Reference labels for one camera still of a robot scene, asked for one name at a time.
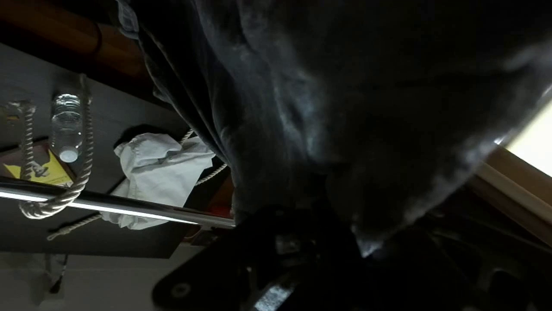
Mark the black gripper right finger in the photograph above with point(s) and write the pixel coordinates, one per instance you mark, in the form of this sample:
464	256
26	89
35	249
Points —
459	270

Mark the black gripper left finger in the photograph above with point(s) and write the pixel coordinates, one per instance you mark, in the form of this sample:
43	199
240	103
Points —
230	277

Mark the dark grey plush robe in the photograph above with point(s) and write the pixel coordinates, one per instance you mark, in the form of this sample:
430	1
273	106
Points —
345	115

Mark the white crumpled cloth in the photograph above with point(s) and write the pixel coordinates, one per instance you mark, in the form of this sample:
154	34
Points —
156	167

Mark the black low table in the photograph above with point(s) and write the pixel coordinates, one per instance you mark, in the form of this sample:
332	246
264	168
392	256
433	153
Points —
131	110

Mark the clear plastic water bottle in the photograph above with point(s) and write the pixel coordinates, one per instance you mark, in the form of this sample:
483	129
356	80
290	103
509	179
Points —
68	123

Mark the metal rack horizontal rail low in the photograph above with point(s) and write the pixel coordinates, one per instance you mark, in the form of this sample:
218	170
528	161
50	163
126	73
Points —
114	206

